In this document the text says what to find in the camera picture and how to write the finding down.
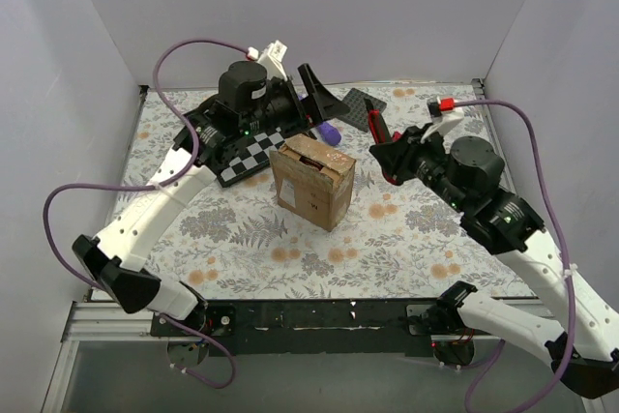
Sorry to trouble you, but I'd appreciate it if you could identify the brown cardboard express box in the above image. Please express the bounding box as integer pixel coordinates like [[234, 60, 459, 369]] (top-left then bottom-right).
[[270, 134, 356, 231]]

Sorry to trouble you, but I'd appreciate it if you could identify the red black utility knife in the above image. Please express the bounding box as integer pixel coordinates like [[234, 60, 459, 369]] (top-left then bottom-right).
[[364, 98, 400, 144]]

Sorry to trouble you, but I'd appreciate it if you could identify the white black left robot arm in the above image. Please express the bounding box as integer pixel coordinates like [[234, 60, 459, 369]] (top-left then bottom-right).
[[72, 61, 348, 321]]

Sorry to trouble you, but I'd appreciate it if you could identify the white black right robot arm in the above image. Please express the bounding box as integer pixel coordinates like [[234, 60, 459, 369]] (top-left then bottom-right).
[[369, 125, 618, 398]]

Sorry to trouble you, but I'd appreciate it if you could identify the dark grey studded baseplate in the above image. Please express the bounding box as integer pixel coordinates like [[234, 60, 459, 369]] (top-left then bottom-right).
[[339, 88, 387, 133]]

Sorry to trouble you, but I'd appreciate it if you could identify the black white checkerboard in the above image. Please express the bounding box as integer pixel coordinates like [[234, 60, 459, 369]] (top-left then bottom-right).
[[179, 110, 310, 188]]

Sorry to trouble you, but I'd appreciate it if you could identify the floral patterned table mat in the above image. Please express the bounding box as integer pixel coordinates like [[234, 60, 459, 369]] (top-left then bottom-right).
[[99, 82, 538, 301]]

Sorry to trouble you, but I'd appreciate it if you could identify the purple cylindrical handle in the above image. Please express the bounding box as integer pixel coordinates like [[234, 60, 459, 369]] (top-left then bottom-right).
[[292, 93, 341, 147]]

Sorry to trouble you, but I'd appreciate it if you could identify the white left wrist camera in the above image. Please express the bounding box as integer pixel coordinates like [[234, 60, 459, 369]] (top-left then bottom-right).
[[246, 40, 287, 80]]

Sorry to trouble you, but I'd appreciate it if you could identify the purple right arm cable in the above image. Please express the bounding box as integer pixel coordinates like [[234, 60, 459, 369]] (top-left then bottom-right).
[[452, 99, 579, 412]]

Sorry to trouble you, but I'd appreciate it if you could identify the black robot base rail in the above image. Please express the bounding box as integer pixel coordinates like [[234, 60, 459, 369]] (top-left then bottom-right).
[[149, 296, 485, 370]]

